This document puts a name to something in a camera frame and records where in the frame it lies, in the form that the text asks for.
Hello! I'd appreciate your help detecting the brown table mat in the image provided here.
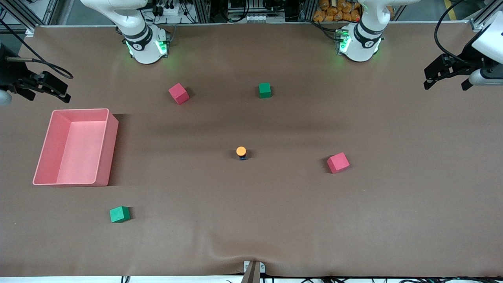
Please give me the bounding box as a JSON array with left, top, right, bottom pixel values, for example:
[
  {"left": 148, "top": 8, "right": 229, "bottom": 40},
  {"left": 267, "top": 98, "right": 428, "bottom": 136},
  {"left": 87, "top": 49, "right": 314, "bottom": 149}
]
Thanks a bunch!
[{"left": 0, "top": 22, "right": 503, "bottom": 277}]

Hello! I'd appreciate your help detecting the white power strip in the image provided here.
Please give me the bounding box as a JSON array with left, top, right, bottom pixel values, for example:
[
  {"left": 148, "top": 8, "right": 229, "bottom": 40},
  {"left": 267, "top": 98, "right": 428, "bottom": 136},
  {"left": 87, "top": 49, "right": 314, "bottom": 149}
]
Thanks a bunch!
[{"left": 155, "top": 3, "right": 181, "bottom": 16}]

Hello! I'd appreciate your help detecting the metal table edge clamp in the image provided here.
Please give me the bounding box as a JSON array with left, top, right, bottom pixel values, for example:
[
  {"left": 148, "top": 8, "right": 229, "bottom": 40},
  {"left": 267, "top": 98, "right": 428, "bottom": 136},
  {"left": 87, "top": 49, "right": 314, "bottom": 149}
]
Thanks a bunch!
[{"left": 243, "top": 260, "right": 267, "bottom": 283}]

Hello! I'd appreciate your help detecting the pink foam cube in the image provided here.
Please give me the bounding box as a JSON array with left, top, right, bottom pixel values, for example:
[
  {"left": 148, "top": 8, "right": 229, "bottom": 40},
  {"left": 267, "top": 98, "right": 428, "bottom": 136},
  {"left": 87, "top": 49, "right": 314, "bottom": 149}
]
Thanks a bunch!
[
  {"left": 327, "top": 152, "right": 351, "bottom": 174},
  {"left": 168, "top": 83, "right": 190, "bottom": 105}
]

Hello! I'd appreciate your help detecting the orange packets pile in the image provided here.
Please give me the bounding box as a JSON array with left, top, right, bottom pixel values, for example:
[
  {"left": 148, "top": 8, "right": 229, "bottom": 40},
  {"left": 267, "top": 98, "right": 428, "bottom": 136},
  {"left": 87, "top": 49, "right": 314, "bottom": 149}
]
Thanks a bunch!
[{"left": 313, "top": 0, "right": 362, "bottom": 22}]

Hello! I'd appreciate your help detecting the pink plastic bin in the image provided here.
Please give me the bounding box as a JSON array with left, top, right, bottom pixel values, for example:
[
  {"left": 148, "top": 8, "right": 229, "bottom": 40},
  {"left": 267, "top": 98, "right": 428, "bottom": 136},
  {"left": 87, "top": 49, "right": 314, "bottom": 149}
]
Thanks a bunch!
[{"left": 32, "top": 108, "right": 119, "bottom": 187}]

